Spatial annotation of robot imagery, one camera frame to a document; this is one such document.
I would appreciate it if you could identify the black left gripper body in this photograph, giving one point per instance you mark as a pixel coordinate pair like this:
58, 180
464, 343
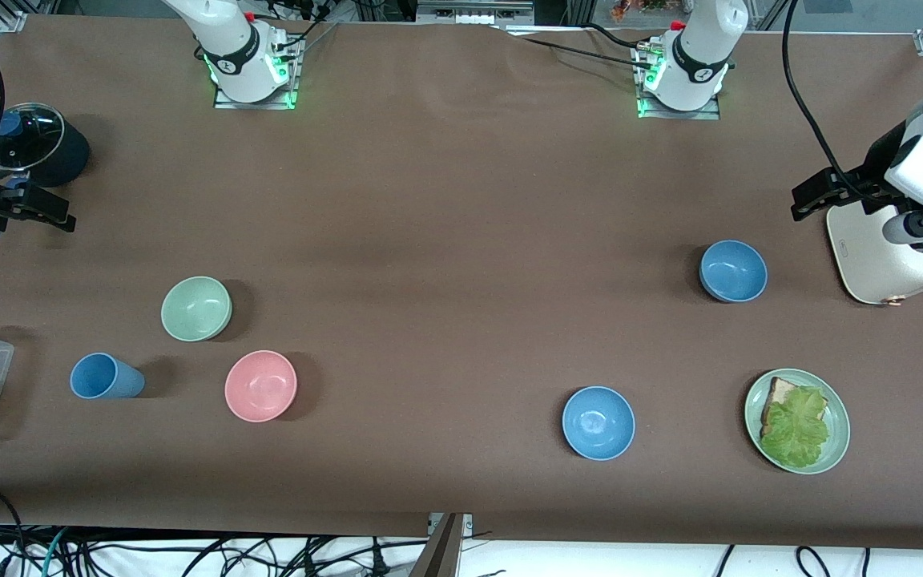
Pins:
880, 163

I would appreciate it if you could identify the blue bowl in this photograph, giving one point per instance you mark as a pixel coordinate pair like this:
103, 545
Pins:
598, 423
734, 271

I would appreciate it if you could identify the light green bowl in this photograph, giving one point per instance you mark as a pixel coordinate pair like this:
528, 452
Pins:
195, 308

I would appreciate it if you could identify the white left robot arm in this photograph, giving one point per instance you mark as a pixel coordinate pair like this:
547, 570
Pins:
698, 56

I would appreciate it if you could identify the pink bowl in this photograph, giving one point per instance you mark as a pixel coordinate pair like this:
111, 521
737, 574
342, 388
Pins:
260, 386

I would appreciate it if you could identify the black cooking pot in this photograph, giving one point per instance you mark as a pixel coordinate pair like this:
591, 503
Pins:
69, 156

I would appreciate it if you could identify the cream white toaster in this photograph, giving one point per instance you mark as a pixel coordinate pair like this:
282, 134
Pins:
862, 256

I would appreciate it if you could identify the glass lid with blue knob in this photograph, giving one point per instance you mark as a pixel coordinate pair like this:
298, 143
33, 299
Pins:
29, 136

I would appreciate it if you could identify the blue ribbed plastic cup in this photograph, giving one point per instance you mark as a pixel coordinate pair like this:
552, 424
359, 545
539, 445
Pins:
105, 377

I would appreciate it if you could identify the white bread slice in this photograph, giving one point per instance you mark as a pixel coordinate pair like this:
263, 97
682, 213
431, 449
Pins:
778, 394

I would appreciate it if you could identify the light green plate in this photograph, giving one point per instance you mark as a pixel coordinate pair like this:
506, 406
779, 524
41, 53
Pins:
838, 425

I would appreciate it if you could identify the green lettuce leaf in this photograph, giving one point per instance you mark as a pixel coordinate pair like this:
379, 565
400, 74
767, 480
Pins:
798, 429

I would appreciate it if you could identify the orange red plant decoration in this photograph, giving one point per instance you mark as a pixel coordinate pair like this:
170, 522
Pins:
638, 8

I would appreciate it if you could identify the brown table cover cloth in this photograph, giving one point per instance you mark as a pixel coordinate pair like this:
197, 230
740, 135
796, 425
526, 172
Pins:
429, 200

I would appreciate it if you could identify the brown table leg beam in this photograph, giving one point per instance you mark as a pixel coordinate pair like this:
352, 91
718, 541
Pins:
439, 553

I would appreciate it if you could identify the small metal table bracket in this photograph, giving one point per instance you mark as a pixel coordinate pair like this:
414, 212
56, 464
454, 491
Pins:
465, 522

